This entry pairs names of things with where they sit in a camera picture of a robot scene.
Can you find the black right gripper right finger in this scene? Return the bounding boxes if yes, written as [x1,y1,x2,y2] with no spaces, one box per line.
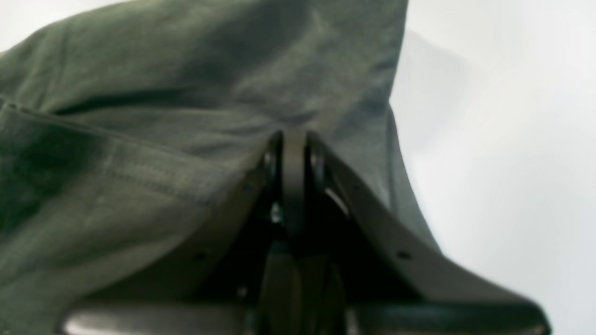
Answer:
[307,132,551,335]

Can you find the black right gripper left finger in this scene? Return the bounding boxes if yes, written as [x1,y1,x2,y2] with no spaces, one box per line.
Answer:
[61,132,284,335]

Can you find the dark grey T-shirt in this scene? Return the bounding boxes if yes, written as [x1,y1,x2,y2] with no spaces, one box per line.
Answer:
[0,0,438,335]

